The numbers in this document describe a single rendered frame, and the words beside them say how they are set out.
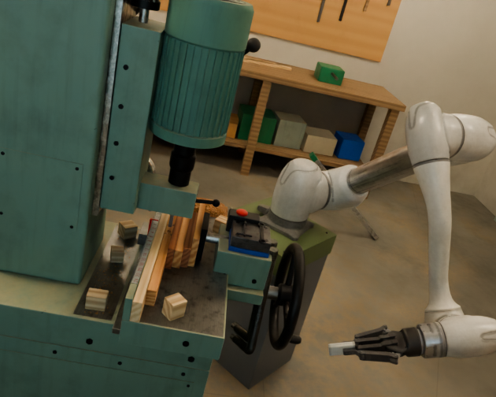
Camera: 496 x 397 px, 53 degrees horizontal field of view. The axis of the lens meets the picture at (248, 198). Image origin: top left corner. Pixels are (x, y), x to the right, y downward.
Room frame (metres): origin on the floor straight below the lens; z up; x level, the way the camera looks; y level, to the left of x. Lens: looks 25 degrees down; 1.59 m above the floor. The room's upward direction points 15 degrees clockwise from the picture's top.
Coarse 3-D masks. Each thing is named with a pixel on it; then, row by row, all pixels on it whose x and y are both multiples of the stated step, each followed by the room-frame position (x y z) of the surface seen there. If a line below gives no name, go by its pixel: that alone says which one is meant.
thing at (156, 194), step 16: (144, 176) 1.09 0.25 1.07; (160, 176) 1.12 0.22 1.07; (144, 192) 1.06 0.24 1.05; (160, 192) 1.06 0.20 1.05; (176, 192) 1.07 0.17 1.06; (192, 192) 1.08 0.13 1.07; (144, 208) 1.06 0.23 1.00; (160, 208) 1.06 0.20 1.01; (176, 208) 1.07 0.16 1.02; (192, 208) 1.07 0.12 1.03
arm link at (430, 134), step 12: (420, 108) 1.43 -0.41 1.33; (432, 108) 1.43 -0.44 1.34; (408, 120) 1.44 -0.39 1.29; (420, 120) 1.40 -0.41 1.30; (432, 120) 1.40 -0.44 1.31; (444, 120) 1.42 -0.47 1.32; (456, 120) 1.44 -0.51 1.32; (408, 132) 1.41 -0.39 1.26; (420, 132) 1.38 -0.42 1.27; (432, 132) 1.38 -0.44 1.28; (444, 132) 1.39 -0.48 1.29; (456, 132) 1.41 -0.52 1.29; (408, 144) 1.40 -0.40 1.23; (420, 144) 1.37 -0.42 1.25; (432, 144) 1.36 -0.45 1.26; (444, 144) 1.37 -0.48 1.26; (456, 144) 1.40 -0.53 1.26; (420, 156) 1.35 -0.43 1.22; (432, 156) 1.34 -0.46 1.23; (444, 156) 1.35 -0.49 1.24
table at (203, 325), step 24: (168, 288) 0.92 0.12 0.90; (192, 288) 0.94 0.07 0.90; (216, 288) 0.96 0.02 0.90; (240, 288) 1.03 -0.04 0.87; (144, 312) 0.82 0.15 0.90; (192, 312) 0.86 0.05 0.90; (216, 312) 0.88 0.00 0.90; (120, 336) 0.78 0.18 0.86; (144, 336) 0.79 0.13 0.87; (168, 336) 0.79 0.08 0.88; (192, 336) 0.80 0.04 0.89; (216, 336) 0.81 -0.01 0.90
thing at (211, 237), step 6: (204, 216) 1.12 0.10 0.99; (204, 222) 1.08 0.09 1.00; (204, 228) 1.05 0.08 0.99; (204, 234) 1.05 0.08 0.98; (210, 234) 1.09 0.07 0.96; (216, 234) 1.10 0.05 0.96; (204, 240) 1.05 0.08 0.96; (210, 240) 1.08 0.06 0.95; (216, 240) 1.09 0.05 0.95; (198, 246) 1.05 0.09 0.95; (204, 246) 1.05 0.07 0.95; (198, 252) 1.05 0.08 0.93; (198, 258) 1.05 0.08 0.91
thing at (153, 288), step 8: (176, 216) 1.18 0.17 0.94; (168, 232) 1.14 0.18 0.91; (168, 240) 1.05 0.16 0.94; (160, 248) 1.01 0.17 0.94; (160, 256) 0.97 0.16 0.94; (160, 264) 0.94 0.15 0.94; (160, 272) 0.91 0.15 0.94; (152, 280) 0.88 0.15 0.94; (160, 280) 0.91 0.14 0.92; (152, 288) 0.85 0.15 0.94; (152, 296) 0.85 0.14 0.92; (152, 304) 0.85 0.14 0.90
